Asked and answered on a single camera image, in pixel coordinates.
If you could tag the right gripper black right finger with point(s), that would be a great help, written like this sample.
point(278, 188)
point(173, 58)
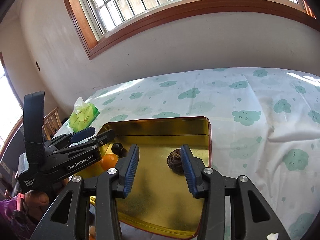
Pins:
point(251, 215)

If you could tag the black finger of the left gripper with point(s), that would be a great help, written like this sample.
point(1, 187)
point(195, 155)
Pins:
point(65, 140)
point(90, 146)

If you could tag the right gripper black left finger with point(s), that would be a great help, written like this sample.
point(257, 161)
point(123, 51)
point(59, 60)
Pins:
point(68, 216)

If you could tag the large orange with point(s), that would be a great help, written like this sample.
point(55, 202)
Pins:
point(108, 161)

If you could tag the small dark fruit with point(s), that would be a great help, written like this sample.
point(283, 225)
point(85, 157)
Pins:
point(117, 148)

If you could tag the dark wrinkled passion fruit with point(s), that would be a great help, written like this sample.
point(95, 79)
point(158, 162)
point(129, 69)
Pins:
point(174, 161)

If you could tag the person's left hand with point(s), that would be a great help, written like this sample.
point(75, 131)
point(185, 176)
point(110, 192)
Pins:
point(36, 203)

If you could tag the wooden chair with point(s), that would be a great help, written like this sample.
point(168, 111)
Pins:
point(51, 123)

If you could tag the brown longan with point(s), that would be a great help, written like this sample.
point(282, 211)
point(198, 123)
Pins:
point(92, 233)

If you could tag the green tissue pack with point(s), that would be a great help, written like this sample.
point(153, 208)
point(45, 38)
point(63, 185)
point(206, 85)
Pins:
point(83, 115)

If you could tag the red toffee tin box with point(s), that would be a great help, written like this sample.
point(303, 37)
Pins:
point(160, 201)

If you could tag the cloud-print white tablecloth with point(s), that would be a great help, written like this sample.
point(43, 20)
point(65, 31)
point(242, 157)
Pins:
point(265, 124)

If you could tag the wooden-framed window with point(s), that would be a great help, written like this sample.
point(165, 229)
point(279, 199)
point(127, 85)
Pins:
point(176, 11)

